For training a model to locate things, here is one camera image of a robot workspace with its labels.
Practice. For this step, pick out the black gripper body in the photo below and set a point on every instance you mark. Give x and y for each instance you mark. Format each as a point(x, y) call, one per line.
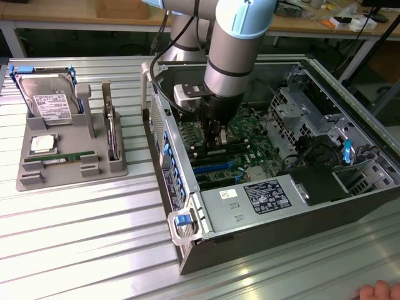
point(223, 107)

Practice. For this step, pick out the green RAM stick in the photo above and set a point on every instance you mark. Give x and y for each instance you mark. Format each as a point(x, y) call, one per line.
point(232, 147)
point(75, 156)

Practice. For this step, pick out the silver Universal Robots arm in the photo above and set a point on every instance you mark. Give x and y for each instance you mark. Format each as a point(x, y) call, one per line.
point(231, 56)

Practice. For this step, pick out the person's hand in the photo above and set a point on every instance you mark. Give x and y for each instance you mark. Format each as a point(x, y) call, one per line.
point(379, 290)

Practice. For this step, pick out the green motherboard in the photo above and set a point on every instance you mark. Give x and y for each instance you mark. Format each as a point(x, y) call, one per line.
point(253, 131)

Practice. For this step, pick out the blue expansion slot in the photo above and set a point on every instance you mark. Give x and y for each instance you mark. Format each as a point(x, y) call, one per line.
point(212, 167)

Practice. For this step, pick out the blue card retainer strip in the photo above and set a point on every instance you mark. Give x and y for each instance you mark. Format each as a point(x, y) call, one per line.
point(175, 168)

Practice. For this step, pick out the silver chipset heatsink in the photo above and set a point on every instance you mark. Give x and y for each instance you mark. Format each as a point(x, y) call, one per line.
point(255, 173)

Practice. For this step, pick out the perforated metal disk bay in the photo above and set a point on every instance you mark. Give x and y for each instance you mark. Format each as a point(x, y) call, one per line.
point(293, 118)

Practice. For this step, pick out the silver power supply unit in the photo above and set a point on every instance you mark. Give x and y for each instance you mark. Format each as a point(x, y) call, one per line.
point(225, 212)

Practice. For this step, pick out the blue case latch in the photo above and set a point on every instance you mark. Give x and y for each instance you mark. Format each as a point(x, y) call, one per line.
point(181, 219)

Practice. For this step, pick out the black fan shroud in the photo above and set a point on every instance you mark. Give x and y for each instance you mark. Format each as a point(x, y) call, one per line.
point(315, 184)

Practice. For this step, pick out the open black PC case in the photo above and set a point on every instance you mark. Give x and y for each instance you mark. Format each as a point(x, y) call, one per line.
point(281, 225)

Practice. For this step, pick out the grey parts rack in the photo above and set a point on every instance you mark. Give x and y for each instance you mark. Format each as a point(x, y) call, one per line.
point(93, 175)

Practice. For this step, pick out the blue disk bay lever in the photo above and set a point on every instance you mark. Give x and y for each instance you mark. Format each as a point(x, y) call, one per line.
point(347, 153)

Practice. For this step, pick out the orange and white box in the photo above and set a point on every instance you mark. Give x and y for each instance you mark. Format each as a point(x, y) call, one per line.
point(336, 22)

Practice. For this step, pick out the white flat box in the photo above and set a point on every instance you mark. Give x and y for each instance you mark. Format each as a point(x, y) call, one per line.
point(362, 24)

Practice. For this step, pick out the silver CPU chip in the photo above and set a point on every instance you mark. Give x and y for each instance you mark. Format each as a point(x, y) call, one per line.
point(43, 143)

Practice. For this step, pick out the silver hard disk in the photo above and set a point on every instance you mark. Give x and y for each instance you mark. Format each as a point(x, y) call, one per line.
point(47, 93)

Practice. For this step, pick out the black tripod pole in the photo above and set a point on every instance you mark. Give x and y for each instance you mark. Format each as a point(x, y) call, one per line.
point(379, 37)

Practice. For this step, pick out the wooden desk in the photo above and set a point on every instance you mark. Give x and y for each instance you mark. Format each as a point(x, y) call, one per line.
point(78, 15)

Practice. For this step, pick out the black monitor stand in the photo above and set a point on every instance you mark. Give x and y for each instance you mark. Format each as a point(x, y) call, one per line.
point(376, 12)

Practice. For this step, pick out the blue disk caddy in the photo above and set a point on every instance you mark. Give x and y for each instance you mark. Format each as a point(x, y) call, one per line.
point(23, 69)

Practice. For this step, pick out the graphics card with metal bracket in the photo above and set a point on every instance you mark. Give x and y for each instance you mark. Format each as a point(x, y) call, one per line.
point(110, 125)

